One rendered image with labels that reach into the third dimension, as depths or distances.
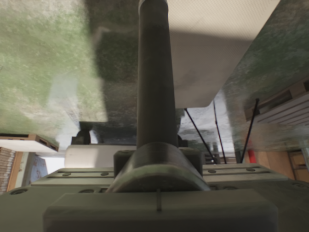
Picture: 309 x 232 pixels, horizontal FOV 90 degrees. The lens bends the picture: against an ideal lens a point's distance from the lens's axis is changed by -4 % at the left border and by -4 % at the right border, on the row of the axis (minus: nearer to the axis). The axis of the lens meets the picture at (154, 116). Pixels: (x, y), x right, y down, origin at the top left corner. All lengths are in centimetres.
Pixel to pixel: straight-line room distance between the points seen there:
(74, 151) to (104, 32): 131
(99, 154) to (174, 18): 151
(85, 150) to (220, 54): 154
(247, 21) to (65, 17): 70
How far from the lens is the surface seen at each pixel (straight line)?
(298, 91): 159
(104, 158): 179
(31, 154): 424
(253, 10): 61
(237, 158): 508
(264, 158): 571
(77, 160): 184
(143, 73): 17
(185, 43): 62
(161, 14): 23
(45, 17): 91
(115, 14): 80
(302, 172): 640
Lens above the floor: 64
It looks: 21 degrees down
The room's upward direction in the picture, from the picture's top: 179 degrees clockwise
